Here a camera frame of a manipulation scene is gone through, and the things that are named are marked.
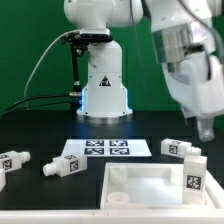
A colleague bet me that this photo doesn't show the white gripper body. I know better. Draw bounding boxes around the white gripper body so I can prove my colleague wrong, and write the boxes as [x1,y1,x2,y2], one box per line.
[162,52,224,118]

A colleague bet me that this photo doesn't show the white square table top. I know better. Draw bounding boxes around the white square table top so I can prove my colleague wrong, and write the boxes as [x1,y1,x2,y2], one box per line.
[100,163,224,209]

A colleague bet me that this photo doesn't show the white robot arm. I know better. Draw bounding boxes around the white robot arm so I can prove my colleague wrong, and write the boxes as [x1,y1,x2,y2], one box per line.
[64,0,224,122]

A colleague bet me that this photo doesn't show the paper sheet with markers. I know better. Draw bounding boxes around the paper sheet with markers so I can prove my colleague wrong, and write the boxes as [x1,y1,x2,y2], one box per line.
[62,139,152,157]

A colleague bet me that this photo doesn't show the white obstacle front bar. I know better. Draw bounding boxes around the white obstacle front bar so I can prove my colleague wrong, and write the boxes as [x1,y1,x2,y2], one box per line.
[0,209,224,224]

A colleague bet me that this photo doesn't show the white obstacle bar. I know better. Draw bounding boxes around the white obstacle bar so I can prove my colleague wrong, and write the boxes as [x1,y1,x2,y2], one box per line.
[0,209,224,224]
[0,169,6,192]

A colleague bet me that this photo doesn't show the white obstacle left bar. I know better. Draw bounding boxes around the white obstacle left bar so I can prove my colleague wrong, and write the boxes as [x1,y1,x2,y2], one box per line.
[0,169,6,192]

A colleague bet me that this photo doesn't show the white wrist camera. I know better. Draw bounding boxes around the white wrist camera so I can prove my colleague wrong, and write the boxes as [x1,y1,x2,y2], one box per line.
[197,118,215,142]

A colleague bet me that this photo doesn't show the black camera stand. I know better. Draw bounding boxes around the black camera stand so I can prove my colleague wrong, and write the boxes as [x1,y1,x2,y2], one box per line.
[61,29,113,118]

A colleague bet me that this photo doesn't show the grey cable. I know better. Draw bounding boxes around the grey cable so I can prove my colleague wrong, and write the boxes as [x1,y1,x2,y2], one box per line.
[23,29,79,101]

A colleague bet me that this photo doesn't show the black cables on table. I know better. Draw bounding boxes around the black cables on table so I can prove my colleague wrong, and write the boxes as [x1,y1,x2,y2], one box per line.
[0,94,81,118]

